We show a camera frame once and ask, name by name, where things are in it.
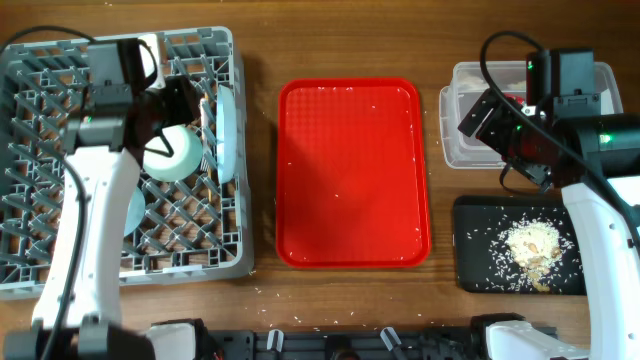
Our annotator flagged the green bowl with food scraps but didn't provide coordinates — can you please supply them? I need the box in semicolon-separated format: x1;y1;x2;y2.
143;125;203;182

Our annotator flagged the red snack wrapper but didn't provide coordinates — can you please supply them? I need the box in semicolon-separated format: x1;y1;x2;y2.
505;93;526;106

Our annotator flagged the light blue round plate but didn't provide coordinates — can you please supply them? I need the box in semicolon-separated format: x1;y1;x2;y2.
216;86;238;184

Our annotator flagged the light blue bowl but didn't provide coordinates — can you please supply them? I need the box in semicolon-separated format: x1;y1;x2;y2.
124;188;146;237

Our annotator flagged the white plastic fork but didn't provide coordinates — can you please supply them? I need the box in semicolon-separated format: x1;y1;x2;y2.
199;95;210;172

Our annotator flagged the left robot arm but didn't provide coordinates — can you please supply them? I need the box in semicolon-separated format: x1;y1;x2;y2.
3;76;198;359

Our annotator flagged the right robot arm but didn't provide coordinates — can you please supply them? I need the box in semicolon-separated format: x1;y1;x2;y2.
458;88;639;359

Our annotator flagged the grey plastic dishwasher rack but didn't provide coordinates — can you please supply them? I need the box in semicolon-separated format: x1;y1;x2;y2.
1;26;254;300

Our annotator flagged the clear plastic bin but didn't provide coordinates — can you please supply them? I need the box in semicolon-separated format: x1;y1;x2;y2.
439;61;623;169

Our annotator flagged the rice and food scraps pile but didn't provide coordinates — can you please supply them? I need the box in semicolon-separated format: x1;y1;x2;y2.
501;220;563;293

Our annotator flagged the black plastic tray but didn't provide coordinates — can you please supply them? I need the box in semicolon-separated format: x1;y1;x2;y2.
452;195;586;296

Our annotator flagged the red plastic tray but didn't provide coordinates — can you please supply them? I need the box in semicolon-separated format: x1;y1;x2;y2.
275;77;432;269

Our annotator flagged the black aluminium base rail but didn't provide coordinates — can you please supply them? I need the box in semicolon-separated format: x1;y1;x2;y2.
209;326;487;360

